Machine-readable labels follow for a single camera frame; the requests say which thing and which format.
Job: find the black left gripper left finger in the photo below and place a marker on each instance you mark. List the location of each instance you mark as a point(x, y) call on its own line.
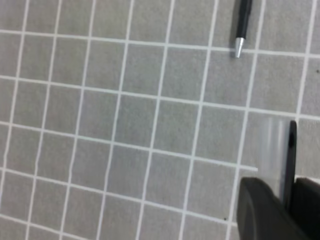
point(261, 216)

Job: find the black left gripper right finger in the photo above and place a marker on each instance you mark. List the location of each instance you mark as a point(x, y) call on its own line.
point(305, 207)

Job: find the translucent grey pen cap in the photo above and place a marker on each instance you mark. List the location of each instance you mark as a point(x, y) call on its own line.
point(277, 162)

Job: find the black pen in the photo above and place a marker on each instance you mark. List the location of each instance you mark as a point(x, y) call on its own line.
point(244, 12)

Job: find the grey grid tablecloth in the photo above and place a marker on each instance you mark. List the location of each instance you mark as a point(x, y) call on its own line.
point(133, 120)

